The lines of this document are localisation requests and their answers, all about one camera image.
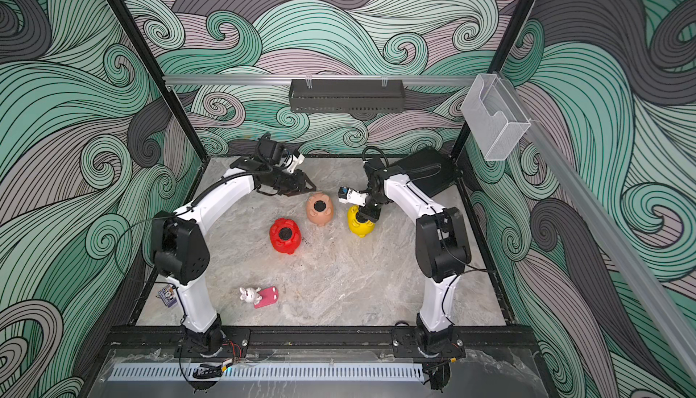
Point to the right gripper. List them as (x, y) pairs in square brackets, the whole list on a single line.
[(365, 212)]

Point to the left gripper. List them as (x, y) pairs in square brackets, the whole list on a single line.
[(299, 180)]

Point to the yellow piggy bank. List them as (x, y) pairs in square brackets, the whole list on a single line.
[(358, 225)]

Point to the black plug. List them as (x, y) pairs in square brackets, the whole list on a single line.
[(285, 233), (320, 206)]

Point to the peach piggy bank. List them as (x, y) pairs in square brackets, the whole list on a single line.
[(320, 218)]

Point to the red piggy bank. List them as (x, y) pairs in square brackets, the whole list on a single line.
[(286, 247)]

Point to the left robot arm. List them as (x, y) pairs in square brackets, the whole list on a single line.
[(178, 247)]

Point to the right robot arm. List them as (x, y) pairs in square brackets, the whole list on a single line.
[(442, 248)]

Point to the black square plate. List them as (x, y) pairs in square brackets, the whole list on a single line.
[(431, 171)]

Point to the white bunny on pink base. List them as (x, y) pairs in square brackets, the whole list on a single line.
[(258, 297)]

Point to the small blue card box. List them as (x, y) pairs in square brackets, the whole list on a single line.
[(168, 296)]

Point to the white vented strip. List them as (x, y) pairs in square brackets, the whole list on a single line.
[(378, 372)]

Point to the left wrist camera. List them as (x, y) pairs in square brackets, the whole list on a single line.
[(291, 162)]

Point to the black perforated wall tray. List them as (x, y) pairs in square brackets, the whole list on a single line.
[(354, 97)]

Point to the clear plastic wall bin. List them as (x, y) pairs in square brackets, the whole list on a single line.
[(494, 112)]

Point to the aluminium back rail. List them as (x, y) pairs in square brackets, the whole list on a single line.
[(286, 80)]

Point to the aluminium rail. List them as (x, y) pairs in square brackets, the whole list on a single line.
[(553, 139), (286, 80)]

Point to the aluminium right rail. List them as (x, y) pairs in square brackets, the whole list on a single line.
[(553, 139)]

